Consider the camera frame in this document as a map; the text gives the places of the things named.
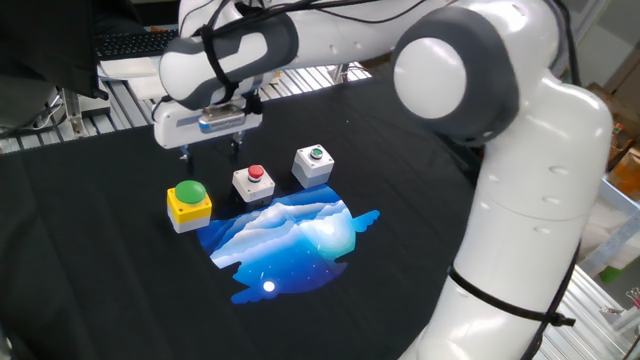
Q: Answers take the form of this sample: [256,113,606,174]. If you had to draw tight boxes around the white box red button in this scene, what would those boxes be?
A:
[231,163,277,206]

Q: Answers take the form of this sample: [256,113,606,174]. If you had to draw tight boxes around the aluminium bracket post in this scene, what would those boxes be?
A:
[60,88,85,140]

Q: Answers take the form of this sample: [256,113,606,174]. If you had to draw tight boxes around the black cloth with blue print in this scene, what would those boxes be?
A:
[0,74,481,360]

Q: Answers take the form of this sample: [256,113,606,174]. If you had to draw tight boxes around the white paper sheets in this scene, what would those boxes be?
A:
[98,56,162,80]

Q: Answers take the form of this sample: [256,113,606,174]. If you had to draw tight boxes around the black computer keyboard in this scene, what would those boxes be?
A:
[93,28,180,62]

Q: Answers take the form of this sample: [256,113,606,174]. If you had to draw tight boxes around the yellow box green mushroom button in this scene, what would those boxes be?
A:
[166,179,213,235]

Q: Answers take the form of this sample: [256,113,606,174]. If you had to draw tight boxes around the white foam pad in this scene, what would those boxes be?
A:
[127,74,169,101]

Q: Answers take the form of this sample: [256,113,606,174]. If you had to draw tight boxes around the black fabric cover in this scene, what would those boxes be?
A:
[0,0,110,101]

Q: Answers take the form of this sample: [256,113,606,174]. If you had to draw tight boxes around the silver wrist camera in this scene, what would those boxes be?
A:
[197,103,248,133]

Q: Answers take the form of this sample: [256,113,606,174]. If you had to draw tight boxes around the white box small green button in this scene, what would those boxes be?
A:
[291,145,336,190]

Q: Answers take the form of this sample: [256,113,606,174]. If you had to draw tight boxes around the aluminium frame beam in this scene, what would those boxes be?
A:
[579,177,640,276]

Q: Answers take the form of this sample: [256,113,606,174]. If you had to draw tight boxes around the small green object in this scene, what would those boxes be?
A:
[598,266,625,285]

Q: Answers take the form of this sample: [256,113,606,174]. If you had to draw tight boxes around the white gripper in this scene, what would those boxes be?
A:
[152,97,264,164]

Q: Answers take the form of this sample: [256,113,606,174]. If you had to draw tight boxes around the loose grey cables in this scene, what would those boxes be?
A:
[0,97,69,141]

